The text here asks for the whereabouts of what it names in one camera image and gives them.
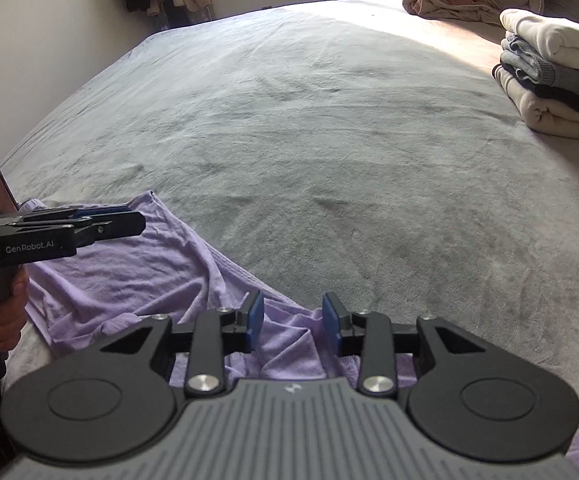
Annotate purple pants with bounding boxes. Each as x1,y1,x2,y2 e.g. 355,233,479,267
17,190,579,476

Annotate folded white garment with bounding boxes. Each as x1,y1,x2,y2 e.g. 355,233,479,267
499,8,579,68

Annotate folded beige garment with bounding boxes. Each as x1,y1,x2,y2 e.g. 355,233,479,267
494,67,579,148

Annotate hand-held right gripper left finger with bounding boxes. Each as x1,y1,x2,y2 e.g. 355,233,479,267
100,290,265,396

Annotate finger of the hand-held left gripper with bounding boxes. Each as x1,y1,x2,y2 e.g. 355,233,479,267
72,211,146,249
22,205,133,224

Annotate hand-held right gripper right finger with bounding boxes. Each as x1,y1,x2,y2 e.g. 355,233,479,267
322,291,485,396

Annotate folded grey sweater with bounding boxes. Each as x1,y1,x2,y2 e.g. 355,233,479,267
500,32,579,99

